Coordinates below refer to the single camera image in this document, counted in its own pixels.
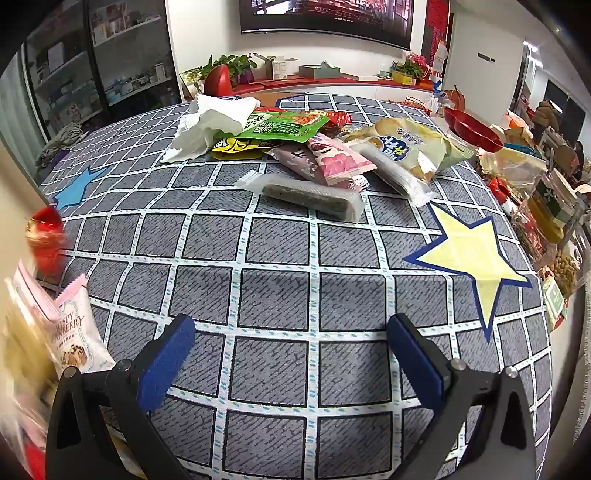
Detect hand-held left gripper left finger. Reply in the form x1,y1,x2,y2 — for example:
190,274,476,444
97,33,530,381
45,314,197,480

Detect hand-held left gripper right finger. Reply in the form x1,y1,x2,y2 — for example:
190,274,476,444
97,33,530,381
387,314,539,480

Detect clear bag of snacks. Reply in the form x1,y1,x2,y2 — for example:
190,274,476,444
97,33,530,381
480,148,548,188

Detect pink white cookie packet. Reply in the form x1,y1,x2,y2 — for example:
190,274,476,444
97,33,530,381
44,274,116,377

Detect grey checked star tablecloth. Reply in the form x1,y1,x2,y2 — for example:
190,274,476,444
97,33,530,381
39,92,552,480

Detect yellow blurry snack packet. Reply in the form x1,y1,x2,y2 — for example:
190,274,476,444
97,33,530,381
0,295,56,416

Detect pale pink snack packet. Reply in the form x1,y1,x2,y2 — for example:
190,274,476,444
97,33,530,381
11,260,58,324

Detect red snack packet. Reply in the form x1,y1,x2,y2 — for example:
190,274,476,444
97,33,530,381
25,206,68,278
318,111,352,136

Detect bag of peanuts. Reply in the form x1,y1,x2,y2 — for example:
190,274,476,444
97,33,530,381
540,251,580,301

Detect clear wrapped white bar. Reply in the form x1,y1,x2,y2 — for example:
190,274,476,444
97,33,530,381
358,141,437,207

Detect clear wrapped dark bar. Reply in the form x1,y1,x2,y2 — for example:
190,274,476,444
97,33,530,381
235,170,366,223

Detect green label snack jar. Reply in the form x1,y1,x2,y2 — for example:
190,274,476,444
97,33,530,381
526,171,578,245

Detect pale yellow chips bag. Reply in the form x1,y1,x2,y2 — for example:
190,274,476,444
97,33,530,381
342,117,476,183

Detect mauve snack packet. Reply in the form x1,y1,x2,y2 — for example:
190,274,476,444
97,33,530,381
268,142,338,185

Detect red plastic bowl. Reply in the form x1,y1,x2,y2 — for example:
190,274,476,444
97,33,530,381
443,107,505,153

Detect white paper tissue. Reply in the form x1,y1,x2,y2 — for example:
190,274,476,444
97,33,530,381
161,95,262,163

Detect pile of grey clothes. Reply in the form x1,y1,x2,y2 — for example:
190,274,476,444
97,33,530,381
34,122,88,169

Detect green snack packet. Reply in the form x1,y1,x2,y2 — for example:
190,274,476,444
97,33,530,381
233,111,331,144

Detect clear plastic bag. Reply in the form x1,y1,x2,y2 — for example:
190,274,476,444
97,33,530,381
425,85,451,116

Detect leaning picture book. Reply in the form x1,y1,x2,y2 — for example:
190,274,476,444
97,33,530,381
180,68,206,101

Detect pink flowers in yellow pot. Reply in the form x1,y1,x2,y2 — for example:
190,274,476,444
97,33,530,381
390,52,430,86

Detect grey curtain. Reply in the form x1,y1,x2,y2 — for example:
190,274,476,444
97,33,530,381
0,65,49,153

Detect green potted plant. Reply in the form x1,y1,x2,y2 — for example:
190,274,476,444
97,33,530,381
201,54,258,86

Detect grey green tissue box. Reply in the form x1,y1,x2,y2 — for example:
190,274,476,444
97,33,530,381
298,62,341,77

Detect glass door shelf cabinet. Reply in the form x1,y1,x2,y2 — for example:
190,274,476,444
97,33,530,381
23,0,181,139

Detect open white carton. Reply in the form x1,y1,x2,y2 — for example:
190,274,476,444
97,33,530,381
253,53,300,81

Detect wall television screen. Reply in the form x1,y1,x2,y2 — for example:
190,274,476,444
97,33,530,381
239,0,414,51

